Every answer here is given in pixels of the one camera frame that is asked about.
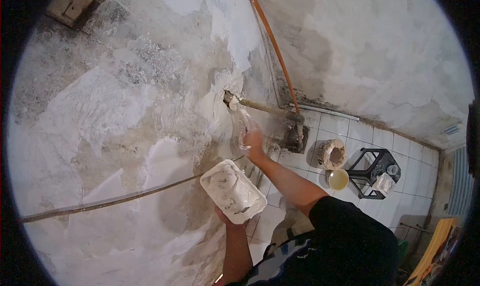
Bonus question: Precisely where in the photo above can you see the person's right hand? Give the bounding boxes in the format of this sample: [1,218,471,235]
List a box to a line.
[241,122,266,164]

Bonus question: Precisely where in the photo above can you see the person's left hand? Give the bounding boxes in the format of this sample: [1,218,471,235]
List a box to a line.
[214,205,249,230]

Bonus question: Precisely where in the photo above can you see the person's right fingers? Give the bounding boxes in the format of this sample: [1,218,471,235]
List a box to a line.
[242,122,263,147]

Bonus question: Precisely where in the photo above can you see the plaster-covered putty knife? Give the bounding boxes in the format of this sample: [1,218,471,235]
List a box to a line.
[229,96,256,150]

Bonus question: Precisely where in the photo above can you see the white plaster tub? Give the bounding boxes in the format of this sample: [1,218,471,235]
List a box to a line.
[199,159,268,225]

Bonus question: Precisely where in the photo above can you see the rusty metal pipe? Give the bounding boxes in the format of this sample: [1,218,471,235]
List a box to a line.
[223,90,306,149]

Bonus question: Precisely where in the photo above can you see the open cement sack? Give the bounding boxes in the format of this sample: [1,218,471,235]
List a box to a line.
[310,138,348,171]

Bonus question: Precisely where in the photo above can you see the orange pipe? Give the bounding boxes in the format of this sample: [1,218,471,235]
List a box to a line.
[248,0,301,114]

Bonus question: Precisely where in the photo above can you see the yellow bucket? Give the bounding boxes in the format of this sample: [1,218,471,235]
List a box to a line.
[325,169,350,192]

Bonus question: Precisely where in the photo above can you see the black plastic stool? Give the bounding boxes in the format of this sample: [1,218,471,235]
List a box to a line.
[346,148,402,200]

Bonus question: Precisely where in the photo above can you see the person's legs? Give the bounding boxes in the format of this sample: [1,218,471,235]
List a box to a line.
[245,207,317,286]

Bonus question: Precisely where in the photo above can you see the white plastic bag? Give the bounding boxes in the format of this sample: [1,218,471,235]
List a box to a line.
[372,172,397,197]

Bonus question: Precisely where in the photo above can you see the person's body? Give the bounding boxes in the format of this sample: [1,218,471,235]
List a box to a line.
[225,195,400,286]

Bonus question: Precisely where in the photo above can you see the corrugated blue door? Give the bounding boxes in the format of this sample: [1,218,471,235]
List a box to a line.
[447,147,475,218]

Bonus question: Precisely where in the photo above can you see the yellow board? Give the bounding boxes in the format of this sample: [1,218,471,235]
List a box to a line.
[404,217,460,286]

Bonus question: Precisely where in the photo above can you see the grey wall conduit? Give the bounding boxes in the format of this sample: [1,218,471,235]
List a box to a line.
[20,155,245,224]

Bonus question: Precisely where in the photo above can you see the recessed wall box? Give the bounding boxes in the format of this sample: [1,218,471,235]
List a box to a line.
[46,0,101,30]

